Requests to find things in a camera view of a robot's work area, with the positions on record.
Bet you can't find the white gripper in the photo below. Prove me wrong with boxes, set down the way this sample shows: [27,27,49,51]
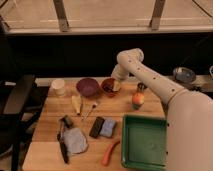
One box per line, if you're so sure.
[111,65,129,91]

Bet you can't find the dark grapes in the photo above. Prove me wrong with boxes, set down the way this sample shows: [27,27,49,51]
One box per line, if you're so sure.
[103,85,113,93]

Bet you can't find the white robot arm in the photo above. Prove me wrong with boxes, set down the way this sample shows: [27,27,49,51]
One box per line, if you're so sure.
[111,48,213,171]

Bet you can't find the orange bowl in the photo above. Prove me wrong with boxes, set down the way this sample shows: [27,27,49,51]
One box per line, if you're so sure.
[101,78,121,97]

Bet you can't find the purple bowl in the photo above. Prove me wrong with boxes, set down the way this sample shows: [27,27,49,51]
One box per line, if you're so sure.
[76,78,99,97]

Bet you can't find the grey bowl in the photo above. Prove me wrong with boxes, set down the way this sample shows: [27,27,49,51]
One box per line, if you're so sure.
[173,67,196,83]

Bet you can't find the small metal cup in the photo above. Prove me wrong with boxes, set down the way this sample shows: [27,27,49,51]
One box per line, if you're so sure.
[137,82,147,92]

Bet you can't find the yellow banana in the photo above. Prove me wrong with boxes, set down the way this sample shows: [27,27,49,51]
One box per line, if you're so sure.
[71,95,82,115]

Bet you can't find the small wooden spoon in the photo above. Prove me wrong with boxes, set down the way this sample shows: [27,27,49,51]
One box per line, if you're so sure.
[82,102,98,121]

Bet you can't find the black rectangular block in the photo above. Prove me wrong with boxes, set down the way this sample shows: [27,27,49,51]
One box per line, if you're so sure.
[89,117,105,138]

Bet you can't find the white cup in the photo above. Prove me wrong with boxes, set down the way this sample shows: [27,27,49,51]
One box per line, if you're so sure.
[51,79,66,96]

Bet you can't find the green tray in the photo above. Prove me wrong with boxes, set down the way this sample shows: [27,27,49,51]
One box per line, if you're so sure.
[121,115,167,171]

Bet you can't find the black brush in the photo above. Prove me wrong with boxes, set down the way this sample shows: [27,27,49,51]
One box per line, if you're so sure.
[61,115,73,128]

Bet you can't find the black knife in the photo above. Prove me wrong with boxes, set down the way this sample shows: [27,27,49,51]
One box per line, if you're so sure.
[57,121,69,164]

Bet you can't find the grey cloth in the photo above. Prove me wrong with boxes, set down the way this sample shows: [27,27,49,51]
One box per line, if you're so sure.
[63,127,88,155]

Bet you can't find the orange carrot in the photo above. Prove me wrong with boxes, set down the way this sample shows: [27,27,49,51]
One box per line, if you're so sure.
[101,140,120,166]

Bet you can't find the black chair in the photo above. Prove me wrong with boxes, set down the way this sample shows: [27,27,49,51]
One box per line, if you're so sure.
[0,21,48,171]

